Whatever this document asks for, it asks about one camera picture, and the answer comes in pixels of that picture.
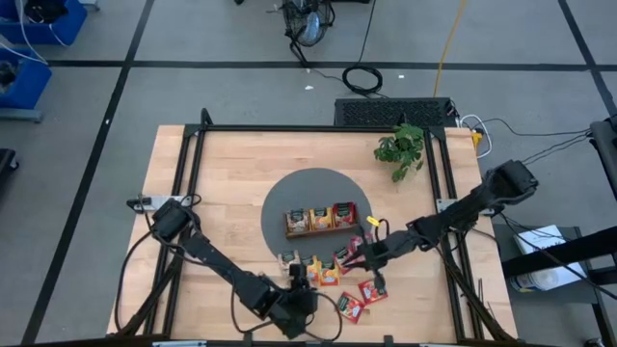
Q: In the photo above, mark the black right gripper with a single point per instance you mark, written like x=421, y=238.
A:
x=385, y=251

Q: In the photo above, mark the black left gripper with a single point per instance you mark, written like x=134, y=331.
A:
x=299, y=308

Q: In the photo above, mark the red strawberry tea packet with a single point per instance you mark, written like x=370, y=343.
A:
x=344, y=214
x=359, y=241
x=340, y=255
x=350, y=308
x=371, y=292

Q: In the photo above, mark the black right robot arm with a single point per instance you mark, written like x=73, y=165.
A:
x=458, y=217

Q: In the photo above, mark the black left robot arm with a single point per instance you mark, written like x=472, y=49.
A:
x=217, y=260

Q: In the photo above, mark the brown wooden tea box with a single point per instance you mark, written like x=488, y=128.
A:
x=320, y=233

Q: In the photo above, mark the grey round woven placemat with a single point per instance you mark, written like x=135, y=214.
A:
x=308, y=188

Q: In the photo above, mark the green potted plant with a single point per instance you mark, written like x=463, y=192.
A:
x=402, y=147

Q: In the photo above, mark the black perforated computer case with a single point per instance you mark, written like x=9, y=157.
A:
x=385, y=112

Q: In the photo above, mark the yellow plug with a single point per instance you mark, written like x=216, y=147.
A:
x=476, y=140

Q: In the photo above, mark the white booklet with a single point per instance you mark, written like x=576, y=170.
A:
x=544, y=279

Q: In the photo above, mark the dark grey rolling cart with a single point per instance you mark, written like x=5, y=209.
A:
x=569, y=250

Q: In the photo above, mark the black floor fan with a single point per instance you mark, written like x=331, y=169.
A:
x=308, y=24

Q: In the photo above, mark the grey bin stand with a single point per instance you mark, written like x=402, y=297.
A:
x=19, y=114

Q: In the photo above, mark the blue plastic bin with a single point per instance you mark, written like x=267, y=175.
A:
x=67, y=29
x=29, y=87

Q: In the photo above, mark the black bundle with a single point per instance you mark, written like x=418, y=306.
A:
x=45, y=9

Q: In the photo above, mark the black aluminium table frame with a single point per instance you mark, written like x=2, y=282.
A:
x=289, y=128

